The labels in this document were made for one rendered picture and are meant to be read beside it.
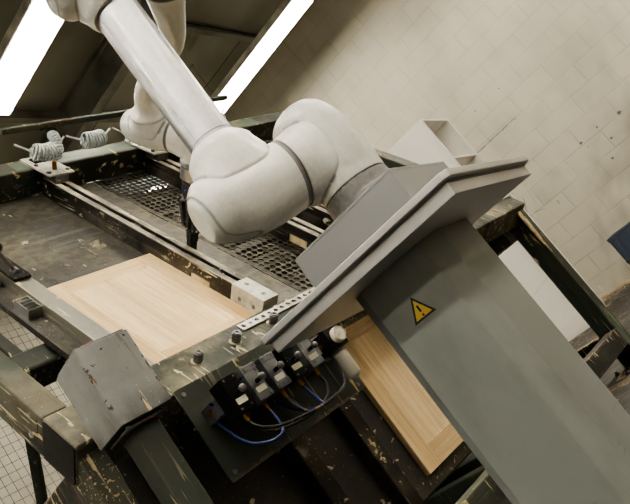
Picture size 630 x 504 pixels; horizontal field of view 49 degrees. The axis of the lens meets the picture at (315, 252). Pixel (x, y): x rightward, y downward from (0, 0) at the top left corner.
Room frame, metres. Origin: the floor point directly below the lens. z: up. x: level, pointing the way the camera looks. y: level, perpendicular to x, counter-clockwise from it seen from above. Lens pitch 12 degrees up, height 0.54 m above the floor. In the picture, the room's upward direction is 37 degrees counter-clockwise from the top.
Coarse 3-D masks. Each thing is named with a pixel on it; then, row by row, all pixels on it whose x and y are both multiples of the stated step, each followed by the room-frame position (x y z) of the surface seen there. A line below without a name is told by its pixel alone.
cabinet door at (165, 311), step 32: (64, 288) 1.82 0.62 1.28; (96, 288) 1.86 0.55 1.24; (128, 288) 1.90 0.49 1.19; (160, 288) 1.93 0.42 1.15; (192, 288) 1.96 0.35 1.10; (96, 320) 1.74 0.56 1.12; (128, 320) 1.77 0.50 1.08; (160, 320) 1.80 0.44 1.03; (192, 320) 1.83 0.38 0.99; (224, 320) 1.87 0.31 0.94; (160, 352) 1.69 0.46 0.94
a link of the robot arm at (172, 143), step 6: (168, 126) 1.83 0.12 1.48; (168, 132) 1.83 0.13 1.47; (174, 132) 1.82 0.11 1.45; (168, 138) 1.83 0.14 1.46; (174, 138) 1.83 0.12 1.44; (168, 144) 1.84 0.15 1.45; (174, 144) 1.84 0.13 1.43; (180, 144) 1.83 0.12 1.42; (168, 150) 1.87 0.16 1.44; (174, 150) 1.85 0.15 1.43; (180, 150) 1.84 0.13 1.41; (186, 150) 1.84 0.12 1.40; (180, 156) 1.86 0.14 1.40; (186, 156) 1.85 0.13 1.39; (186, 162) 1.87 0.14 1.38
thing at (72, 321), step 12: (0, 276) 1.79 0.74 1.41; (12, 288) 1.78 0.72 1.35; (24, 288) 1.75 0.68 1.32; (36, 288) 1.76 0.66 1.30; (36, 300) 1.73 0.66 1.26; (48, 300) 1.73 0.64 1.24; (60, 300) 1.74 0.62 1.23; (48, 312) 1.72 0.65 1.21; (60, 312) 1.70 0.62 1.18; (72, 312) 1.71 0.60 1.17; (60, 324) 1.70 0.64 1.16; (72, 324) 1.67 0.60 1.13; (84, 324) 1.68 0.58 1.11; (96, 324) 1.69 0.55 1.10; (72, 336) 1.69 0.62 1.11; (84, 336) 1.66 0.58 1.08; (96, 336) 1.65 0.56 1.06
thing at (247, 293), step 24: (48, 168) 2.24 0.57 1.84; (48, 192) 2.26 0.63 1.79; (72, 192) 2.20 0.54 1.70; (96, 216) 2.16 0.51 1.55; (120, 216) 2.15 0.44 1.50; (144, 240) 2.07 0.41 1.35; (168, 240) 2.06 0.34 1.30; (192, 264) 1.99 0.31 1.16; (216, 264) 1.99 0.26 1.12; (216, 288) 1.97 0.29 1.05; (240, 288) 1.91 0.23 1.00; (264, 288) 1.94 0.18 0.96
